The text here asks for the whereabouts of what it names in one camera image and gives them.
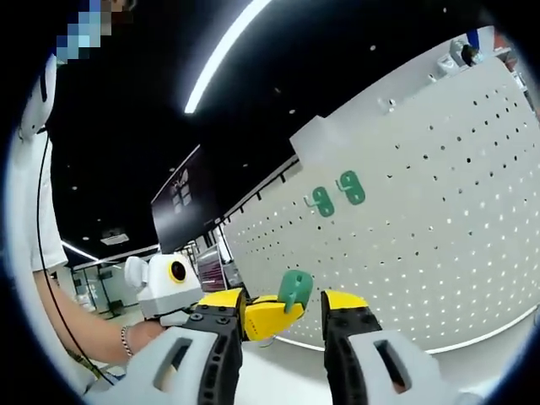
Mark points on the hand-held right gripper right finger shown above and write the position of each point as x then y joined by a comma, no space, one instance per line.
363,358

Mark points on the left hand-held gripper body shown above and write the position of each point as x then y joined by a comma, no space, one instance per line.
162,287

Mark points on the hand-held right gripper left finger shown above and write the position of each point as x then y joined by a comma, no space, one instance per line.
202,358

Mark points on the white perforated mounting plate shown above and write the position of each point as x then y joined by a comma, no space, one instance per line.
422,253

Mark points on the person's left hand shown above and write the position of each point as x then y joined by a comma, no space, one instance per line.
145,335

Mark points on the computer monitor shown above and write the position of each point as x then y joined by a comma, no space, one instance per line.
211,270

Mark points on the ceiling air conditioner vent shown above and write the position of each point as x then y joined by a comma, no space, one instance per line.
114,237

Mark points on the ceiling light strip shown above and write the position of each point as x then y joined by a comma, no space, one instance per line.
219,55
80,251

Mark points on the white chest device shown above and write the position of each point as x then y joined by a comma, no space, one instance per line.
40,97

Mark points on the large black wall screen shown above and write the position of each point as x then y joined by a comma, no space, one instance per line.
185,211

